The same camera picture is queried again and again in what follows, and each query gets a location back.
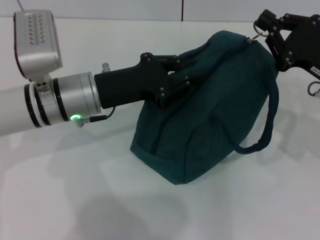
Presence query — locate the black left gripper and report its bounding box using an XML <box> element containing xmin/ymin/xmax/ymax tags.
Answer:
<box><xmin>94</xmin><ymin>52</ymin><xmax>204</xmax><ymax>110</ymax></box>

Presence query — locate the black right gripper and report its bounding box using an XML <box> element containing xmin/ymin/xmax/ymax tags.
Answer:
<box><xmin>257</xmin><ymin>9</ymin><xmax>320</xmax><ymax>82</ymax></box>

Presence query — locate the silver zipper pull ring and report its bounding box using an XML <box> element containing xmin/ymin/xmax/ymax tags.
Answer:
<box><xmin>247</xmin><ymin>19</ymin><xmax>269</xmax><ymax>44</ymax></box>

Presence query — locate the dark teal fabric bag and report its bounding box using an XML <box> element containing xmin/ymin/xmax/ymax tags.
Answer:
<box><xmin>129</xmin><ymin>29</ymin><xmax>280</xmax><ymax>186</ymax></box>

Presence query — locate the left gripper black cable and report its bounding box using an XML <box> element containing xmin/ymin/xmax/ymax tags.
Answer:
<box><xmin>71</xmin><ymin>105</ymin><xmax>116</xmax><ymax>127</ymax></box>

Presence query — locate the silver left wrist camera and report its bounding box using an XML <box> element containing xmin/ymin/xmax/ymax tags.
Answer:
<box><xmin>12</xmin><ymin>9</ymin><xmax>63</xmax><ymax>81</ymax></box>

